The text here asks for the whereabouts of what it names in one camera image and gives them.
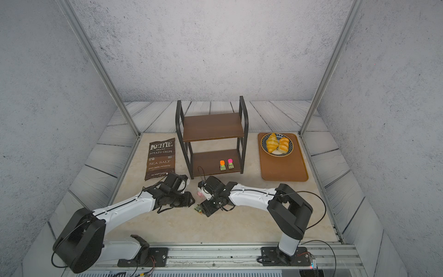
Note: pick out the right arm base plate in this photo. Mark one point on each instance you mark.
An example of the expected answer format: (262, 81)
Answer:
(273, 256)

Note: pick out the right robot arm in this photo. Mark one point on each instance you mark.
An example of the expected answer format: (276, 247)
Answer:
(290, 211)

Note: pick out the right aluminium frame post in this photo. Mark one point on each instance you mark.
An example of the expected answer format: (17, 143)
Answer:
(333, 61)

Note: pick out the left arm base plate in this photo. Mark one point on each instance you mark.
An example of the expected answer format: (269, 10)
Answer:
(147, 257)

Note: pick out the brown wooden tray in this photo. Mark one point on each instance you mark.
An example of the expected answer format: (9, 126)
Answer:
(276, 166)

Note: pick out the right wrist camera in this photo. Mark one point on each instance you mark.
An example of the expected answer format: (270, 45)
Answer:
(201, 192)

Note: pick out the right croissant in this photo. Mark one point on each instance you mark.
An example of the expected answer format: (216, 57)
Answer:
(284, 144)

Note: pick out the green truck picture box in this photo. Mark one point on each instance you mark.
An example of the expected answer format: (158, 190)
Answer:
(199, 209)

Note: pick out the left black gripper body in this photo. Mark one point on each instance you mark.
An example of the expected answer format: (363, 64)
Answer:
(179, 199)

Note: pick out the blue patterned plate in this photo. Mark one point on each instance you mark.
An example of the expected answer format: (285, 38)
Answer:
(262, 144)

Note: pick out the Kettle potato chips bag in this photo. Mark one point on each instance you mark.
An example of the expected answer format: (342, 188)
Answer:
(161, 159)

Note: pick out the two-tier wooden metal shelf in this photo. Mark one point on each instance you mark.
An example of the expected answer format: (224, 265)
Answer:
(202, 128)

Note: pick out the croissant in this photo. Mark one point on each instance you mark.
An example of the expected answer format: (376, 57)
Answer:
(284, 144)
(272, 143)

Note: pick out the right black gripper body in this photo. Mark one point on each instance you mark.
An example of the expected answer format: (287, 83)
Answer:
(211, 205)

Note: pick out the green truck pink drum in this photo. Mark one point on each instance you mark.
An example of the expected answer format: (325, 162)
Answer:
(230, 163)

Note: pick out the left croissant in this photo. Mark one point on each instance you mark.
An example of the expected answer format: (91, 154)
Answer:
(272, 143)

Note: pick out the green truck orange drum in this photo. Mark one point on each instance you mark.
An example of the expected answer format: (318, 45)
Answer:
(222, 165)

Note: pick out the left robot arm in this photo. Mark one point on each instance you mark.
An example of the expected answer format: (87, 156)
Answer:
(82, 243)

